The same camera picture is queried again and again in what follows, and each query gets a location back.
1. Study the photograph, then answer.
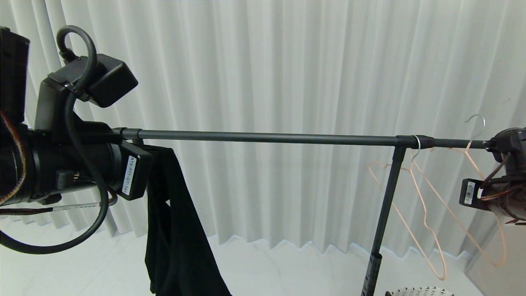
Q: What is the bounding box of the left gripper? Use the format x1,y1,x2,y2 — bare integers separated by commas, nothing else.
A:
29,123,153,205

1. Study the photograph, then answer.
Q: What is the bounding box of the black garment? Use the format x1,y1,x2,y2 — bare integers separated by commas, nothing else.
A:
144,145,233,296

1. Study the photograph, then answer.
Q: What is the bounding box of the pink clothes hanger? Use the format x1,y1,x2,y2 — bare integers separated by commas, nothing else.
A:
368,146,448,281
425,114,508,268

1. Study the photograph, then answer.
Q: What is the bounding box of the black clothes rack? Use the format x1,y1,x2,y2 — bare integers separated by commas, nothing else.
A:
111,127,496,296

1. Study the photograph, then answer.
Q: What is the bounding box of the white laundry basket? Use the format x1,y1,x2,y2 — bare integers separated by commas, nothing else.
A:
385,287,455,296

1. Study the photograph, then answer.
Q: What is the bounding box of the white curtain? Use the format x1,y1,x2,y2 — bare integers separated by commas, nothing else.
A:
0,0,526,257

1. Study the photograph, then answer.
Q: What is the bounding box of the black cable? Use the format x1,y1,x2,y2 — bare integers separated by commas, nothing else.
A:
0,25,110,254

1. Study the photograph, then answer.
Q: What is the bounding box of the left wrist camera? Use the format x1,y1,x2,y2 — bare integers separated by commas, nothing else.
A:
35,53,139,133

